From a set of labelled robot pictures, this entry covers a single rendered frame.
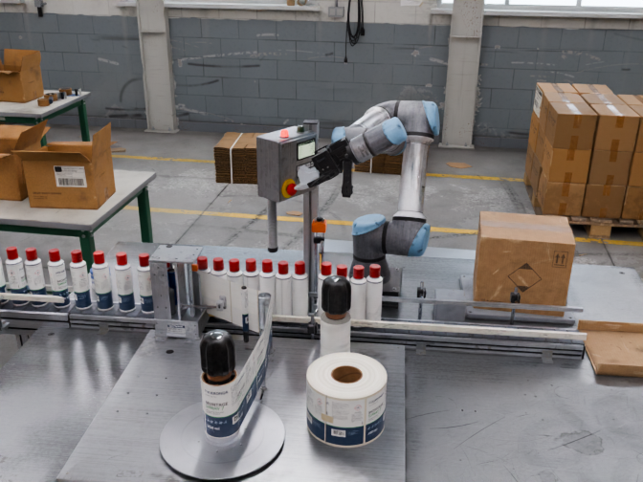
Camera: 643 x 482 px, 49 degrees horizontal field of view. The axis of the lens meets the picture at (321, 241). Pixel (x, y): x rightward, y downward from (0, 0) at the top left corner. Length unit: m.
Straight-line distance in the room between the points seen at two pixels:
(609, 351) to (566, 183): 3.06
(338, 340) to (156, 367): 0.54
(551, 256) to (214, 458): 1.27
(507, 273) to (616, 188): 3.08
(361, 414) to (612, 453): 0.66
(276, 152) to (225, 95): 5.73
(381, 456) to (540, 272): 0.95
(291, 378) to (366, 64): 5.66
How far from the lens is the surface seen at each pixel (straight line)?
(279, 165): 2.09
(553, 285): 2.46
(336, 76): 7.48
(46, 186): 3.68
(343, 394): 1.72
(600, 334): 2.50
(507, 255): 2.41
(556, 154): 5.28
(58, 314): 2.48
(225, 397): 1.71
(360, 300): 2.21
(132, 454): 1.83
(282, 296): 2.24
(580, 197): 5.41
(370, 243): 2.43
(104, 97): 8.33
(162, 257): 2.15
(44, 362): 2.33
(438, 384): 2.12
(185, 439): 1.83
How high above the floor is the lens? 2.04
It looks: 24 degrees down
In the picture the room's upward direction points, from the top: straight up
